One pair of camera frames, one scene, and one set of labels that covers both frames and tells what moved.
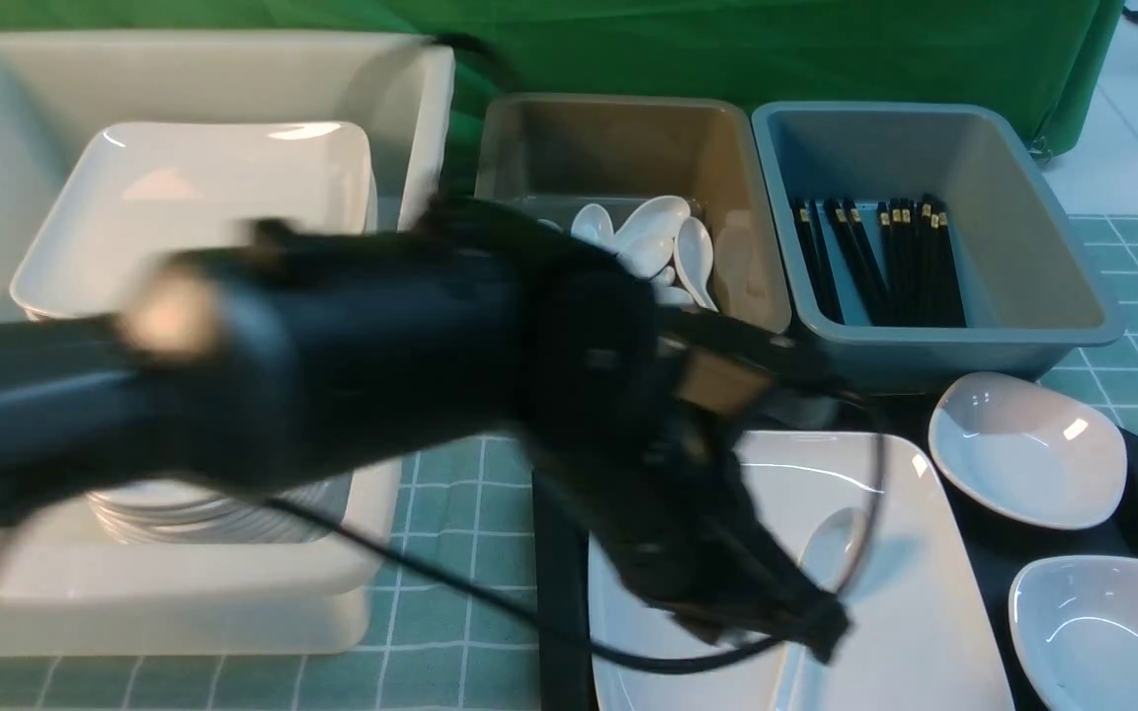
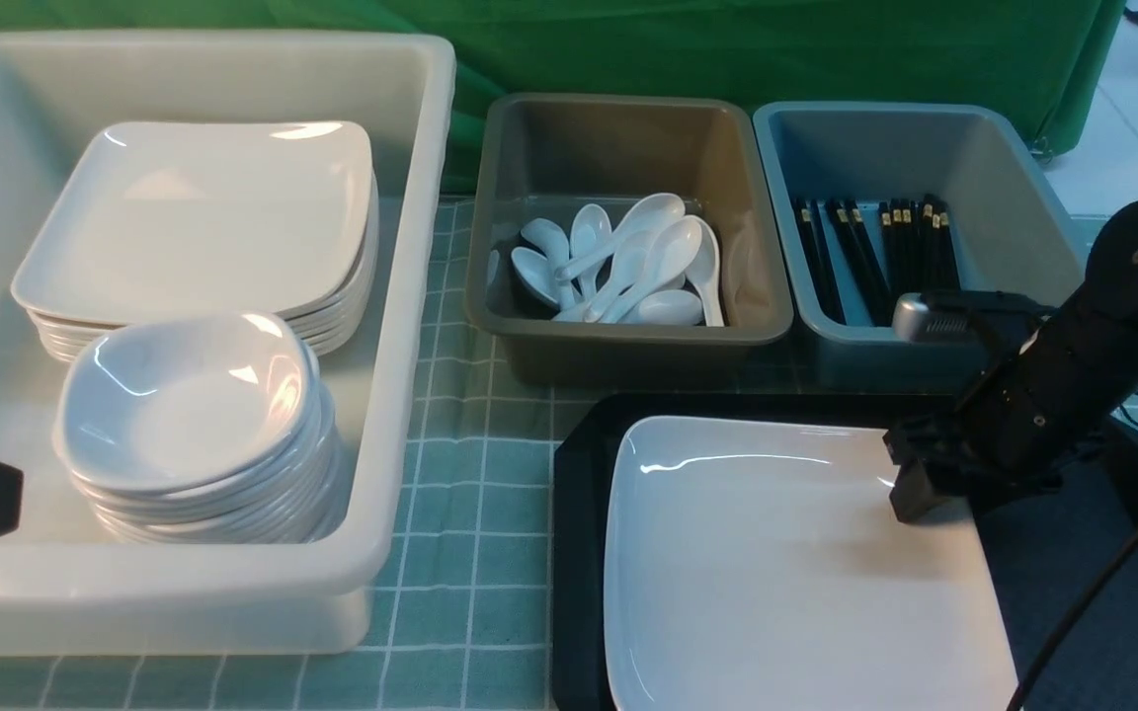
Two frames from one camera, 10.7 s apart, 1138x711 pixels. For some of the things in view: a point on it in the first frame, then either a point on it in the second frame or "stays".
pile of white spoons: (656, 242) stays
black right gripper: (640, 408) to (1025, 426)
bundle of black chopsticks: (908, 277) stays
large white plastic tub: (14, 115) stays
